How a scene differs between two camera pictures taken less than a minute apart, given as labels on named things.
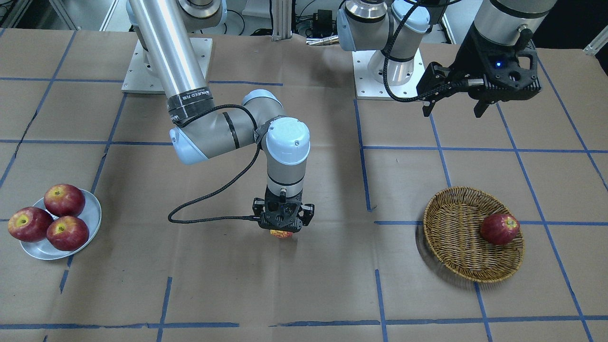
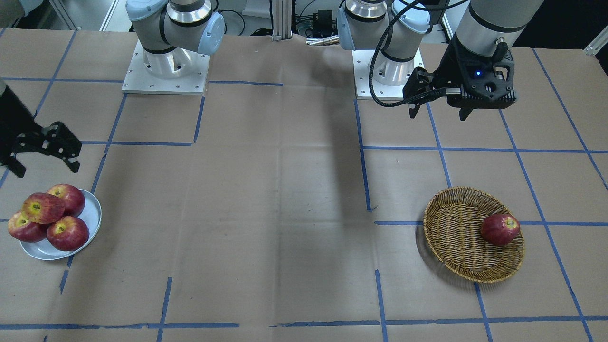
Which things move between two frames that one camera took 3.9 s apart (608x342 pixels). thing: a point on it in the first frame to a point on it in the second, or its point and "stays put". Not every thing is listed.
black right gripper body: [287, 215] to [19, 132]
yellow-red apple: [280, 234] to [43, 208]
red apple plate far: [63, 200] stays put
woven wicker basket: [452, 222] stays put
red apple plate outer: [29, 224] stays put
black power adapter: [323, 19] stays put
